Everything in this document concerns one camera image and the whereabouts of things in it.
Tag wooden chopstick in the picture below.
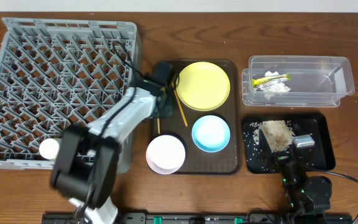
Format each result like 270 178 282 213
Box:
171 82 188 127
157 118 161 134

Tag rice food scraps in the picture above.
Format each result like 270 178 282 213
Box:
243 120 295 152

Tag yellow round plate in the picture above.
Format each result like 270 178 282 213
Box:
176 62 231 111

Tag pink round bowl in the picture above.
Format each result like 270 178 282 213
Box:
145 135 186 175

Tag light blue round bowl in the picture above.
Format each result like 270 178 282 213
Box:
191 115 231 153

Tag green orange snack wrapper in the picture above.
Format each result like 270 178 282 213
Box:
252 73 291 87

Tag white paper cup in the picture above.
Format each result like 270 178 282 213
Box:
39 138 62 161

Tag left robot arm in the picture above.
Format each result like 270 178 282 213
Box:
50 78 176 223

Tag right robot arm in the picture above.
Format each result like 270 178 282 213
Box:
259 130 332 224

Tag black waste tray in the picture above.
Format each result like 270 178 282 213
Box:
242 113 336 174

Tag clear plastic waste bin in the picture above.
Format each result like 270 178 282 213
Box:
242 55 355 108

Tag dark brown serving tray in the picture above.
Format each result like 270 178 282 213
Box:
150 60 242 175

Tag crumpled white tissue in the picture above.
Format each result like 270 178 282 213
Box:
254 71 290 100

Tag grey plastic dish rack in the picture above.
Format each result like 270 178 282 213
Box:
0 17 141 170

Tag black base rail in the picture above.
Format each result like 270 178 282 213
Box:
41 211 353 224

